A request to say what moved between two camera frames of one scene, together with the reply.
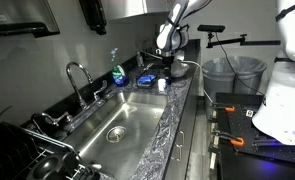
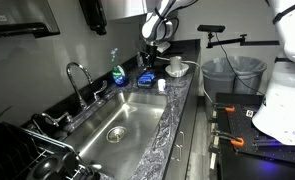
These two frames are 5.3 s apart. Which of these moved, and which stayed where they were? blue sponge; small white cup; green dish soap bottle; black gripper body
Moved: black gripper body
Stayed: small white cup; green dish soap bottle; blue sponge
